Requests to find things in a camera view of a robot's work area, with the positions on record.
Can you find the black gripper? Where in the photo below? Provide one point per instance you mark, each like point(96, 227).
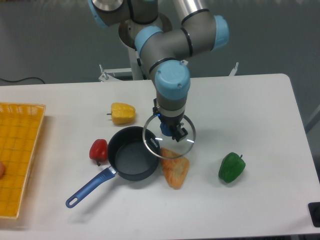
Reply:
point(172, 123)

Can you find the glass lid with blue knob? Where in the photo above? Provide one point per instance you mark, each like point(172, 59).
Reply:
point(169, 140)

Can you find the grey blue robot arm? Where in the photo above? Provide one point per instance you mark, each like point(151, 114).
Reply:
point(204, 32)

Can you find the orange bread piece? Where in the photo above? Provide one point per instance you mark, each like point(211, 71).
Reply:
point(174, 168)

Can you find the yellow bell pepper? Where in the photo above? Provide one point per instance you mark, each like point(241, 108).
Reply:
point(122, 113)

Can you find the green bell pepper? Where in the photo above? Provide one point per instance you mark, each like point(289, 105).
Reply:
point(231, 167)

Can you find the red bell pepper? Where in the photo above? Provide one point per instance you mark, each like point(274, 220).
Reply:
point(99, 151)

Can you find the black object at table edge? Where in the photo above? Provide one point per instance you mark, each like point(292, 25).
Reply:
point(314, 210)

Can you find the yellow wicker basket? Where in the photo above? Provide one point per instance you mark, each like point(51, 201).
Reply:
point(20, 126)

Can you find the orange item in basket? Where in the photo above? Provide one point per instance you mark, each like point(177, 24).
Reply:
point(2, 169)

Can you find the dark saucepan with blue handle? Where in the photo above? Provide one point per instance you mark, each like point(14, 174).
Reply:
point(130, 156)

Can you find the white metal bracket right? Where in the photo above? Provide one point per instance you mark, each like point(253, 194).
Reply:
point(234, 70)

